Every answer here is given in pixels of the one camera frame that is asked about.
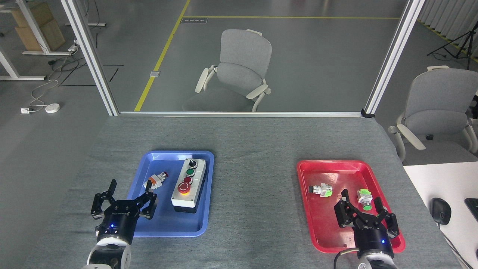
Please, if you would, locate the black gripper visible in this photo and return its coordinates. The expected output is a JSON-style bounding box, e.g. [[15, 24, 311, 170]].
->
[[91, 179, 158, 247], [333, 189, 400, 259]]

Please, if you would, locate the grey control box with buttons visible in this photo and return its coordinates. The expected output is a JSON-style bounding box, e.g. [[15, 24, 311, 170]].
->
[[171, 158, 207, 214]]

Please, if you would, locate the red push button orange block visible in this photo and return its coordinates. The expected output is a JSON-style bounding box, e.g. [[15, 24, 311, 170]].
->
[[143, 171, 169, 192]]

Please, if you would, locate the black push button green block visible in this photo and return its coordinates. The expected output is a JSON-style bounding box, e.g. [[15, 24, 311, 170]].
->
[[308, 183, 333, 198]]

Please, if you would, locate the brown cardboard box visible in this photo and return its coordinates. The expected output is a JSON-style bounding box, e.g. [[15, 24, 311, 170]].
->
[[10, 2, 66, 52]]

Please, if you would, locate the red plastic tray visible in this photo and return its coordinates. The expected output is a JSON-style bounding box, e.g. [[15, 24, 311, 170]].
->
[[297, 160, 406, 254]]

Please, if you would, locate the blue plastic tray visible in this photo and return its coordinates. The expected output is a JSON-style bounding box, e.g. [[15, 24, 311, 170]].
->
[[125, 151, 215, 238]]

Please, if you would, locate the black computer mouse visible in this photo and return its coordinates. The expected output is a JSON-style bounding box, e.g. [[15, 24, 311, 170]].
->
[[429, 197, 452, 225]]

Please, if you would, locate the white desk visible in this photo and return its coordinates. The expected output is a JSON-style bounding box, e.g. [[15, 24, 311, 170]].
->
[[403, 161, 478, 269]]

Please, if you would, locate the black keyboard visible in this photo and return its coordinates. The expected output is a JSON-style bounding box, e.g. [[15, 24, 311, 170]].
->
[[464, 198, 478, 222]]

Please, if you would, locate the grey office chair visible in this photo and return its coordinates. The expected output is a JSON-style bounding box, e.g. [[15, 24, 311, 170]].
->
[[388, 66, 478, 163], [182, 29, 272, 112]]

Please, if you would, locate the black tripod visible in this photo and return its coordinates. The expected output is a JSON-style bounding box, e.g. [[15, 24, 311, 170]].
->
[[427, 21, 478, 71]]

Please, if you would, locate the white curtain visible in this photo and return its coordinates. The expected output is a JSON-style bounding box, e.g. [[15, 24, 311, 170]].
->
[[418, 0, 478, 62]]

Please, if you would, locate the green push button switch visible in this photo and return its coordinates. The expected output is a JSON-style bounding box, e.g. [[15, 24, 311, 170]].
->
[[357, 189, 373, 211]]

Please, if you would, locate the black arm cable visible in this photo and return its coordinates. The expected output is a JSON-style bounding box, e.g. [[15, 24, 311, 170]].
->
[[333, 248, 361, 269]]

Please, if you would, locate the white floor cable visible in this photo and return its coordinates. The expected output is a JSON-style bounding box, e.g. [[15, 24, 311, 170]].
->
[[29, 78, 60, 111]]

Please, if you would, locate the silver aluminium rail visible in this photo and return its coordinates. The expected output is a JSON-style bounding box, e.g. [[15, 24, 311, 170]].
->
[[119, 111, 364, 118]]

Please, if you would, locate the silver aluminium post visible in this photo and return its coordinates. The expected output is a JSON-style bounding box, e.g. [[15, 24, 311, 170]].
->
[[60, 0, 120, 116], [361, 0, 426, 118]]

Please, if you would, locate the white desk frame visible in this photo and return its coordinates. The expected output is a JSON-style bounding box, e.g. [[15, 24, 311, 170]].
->
[[0, 47, 46, 81], [0, 0, 75, 56]]

